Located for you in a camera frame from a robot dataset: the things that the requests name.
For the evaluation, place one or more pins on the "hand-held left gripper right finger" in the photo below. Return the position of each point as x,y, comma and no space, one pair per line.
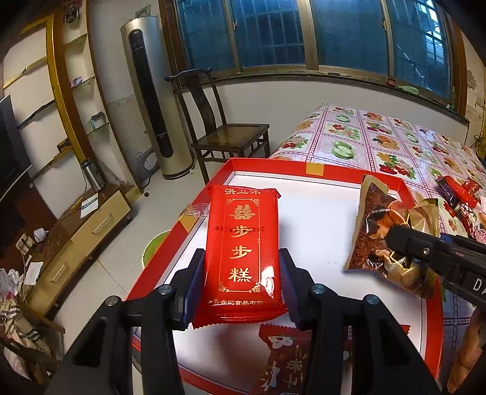
289,288

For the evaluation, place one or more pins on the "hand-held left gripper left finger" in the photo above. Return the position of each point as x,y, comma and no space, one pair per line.
194,288

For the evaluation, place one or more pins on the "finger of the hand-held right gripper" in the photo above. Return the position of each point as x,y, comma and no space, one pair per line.
417,247

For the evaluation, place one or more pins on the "brown gold snack bag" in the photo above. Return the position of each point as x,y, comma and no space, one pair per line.
374,212

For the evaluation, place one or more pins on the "large red cake packet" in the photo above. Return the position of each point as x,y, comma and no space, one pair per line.
243,247

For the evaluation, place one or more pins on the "small red snack packet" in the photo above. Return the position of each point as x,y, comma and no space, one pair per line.
462,195
472,185

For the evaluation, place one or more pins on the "red tray with white inside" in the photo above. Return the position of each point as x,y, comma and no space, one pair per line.
322,212

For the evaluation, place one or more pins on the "person's right forearm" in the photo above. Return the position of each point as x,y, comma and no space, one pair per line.
469,349

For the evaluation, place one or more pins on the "gold foil snack packet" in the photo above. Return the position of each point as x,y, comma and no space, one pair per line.
429,216

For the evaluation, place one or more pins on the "pink patterned snack packet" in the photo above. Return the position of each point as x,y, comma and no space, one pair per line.
472,224

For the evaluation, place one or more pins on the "green plastic stool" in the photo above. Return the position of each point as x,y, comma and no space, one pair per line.
153,248

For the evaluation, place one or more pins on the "dark purple snack packet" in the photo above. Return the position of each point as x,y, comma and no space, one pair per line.
446,190

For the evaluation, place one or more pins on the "red packet with white flowers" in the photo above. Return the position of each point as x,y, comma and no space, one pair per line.
284,353

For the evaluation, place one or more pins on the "clear wrapped snack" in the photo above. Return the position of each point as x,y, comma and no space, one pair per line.
191,216

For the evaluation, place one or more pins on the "wooden television cabinet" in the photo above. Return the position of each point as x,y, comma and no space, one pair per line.
87,231

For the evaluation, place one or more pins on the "fruit printed tablecloth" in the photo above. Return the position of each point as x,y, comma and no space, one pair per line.
341,144

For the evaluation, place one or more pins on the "white paper sheet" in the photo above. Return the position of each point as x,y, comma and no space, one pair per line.
89,206

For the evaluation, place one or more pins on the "steel kettle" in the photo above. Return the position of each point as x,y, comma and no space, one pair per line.
93,174

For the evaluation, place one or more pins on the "dark wooden chair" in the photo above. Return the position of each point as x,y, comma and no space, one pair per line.
227,136

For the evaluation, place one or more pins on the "green sill cloth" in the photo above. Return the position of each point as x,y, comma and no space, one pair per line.
408,90

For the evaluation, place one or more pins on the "white power strip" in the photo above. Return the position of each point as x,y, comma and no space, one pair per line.
22,242

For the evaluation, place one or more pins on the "pile of clothes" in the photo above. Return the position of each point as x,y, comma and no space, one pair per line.
19,323

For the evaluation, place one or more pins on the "standing air conditioner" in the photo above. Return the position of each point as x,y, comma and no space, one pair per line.
159,98

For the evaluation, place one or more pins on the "flat screen television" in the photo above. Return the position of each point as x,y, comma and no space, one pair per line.
11,152

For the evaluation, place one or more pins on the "barred window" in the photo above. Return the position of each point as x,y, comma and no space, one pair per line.
303,34

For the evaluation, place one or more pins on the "wall shelf with yellow arch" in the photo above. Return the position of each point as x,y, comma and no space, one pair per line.
57,76

